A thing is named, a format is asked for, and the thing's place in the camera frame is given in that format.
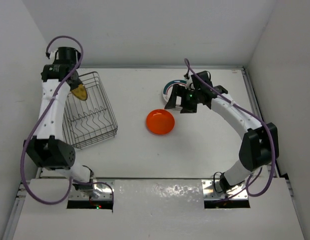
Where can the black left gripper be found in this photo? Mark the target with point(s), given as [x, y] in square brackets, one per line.
[75, 85]

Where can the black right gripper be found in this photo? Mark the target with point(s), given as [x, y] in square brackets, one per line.
[178, 91]

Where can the olive brown plate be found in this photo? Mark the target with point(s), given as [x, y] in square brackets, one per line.
[80, 92]

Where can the white plate green red rim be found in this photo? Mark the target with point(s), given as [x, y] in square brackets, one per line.
[167, 90]

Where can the large orange plate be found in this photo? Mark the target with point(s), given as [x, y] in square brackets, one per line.
[160, 122]

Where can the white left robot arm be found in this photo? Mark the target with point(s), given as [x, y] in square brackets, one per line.
[47, 147]

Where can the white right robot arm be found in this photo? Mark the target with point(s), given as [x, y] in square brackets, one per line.
[259, 145]

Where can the white front foam board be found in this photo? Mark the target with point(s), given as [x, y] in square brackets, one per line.
[163, 210]

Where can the metal wire dish rack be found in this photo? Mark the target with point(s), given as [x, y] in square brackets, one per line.
[87, 122]

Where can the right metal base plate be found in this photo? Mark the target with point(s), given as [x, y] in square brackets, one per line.
[238, 192]

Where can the metal base plate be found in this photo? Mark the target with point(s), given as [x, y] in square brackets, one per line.
[100, 191]
[238, 192]

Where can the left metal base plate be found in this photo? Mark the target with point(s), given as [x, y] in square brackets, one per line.
[100, 191]

